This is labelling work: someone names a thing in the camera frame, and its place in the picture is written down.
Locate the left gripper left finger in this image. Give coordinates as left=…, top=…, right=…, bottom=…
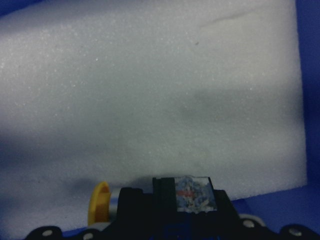
left=24, top=222, right=118, bottom=240

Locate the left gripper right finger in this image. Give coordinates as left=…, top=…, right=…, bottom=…
left=217, top=190, right=320, bottom=240

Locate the yellow push button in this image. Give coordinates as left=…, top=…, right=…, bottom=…
left=87, top=175, right=218, bottom=226

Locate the left blue plastic bin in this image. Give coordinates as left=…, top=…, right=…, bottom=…
left=0, top=0, right=320, bottom=240

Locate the white foam pad left bin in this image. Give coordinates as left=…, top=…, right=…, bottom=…
left=0, top=0, right=309, bottom=236

